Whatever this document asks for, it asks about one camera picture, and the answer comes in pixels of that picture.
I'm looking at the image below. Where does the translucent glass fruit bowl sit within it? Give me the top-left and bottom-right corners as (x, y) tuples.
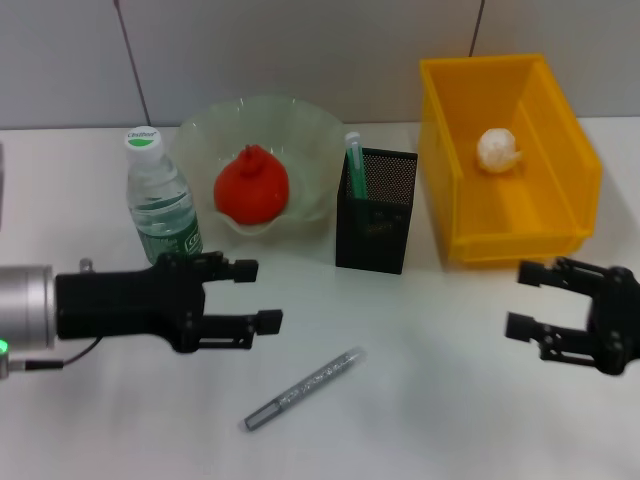
(172, 95), (346, 240)

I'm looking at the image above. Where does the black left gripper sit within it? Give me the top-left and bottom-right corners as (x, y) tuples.
(54, 251), (285, 354)

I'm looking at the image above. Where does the orange fruit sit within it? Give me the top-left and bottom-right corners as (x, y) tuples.
(213, 143), (291, 226)

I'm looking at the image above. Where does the yellow plastic storage bin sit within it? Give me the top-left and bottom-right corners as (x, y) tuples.
(418, 53), (604, 266)

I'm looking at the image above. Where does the black mesh pen holder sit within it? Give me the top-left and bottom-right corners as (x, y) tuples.
(334, 147), (419, 275)

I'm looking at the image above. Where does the clear water bottle green label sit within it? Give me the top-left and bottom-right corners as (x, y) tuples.
(124, 127), (204, 266)

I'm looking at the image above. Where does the silver grey marker pen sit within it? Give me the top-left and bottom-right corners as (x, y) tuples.
(243, 345), (366, 434)

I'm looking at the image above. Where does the white garlic bulb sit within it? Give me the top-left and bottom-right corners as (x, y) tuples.
(475, 127), (524, 174)

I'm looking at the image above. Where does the mint green pen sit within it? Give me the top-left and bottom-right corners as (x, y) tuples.
(344, 131), (369, 199)

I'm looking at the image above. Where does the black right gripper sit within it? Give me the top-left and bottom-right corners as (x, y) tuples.
(503, 256), (640, 376)

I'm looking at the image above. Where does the left gripper cable with connector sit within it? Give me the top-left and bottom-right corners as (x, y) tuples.
(0, 338), (104, 384)

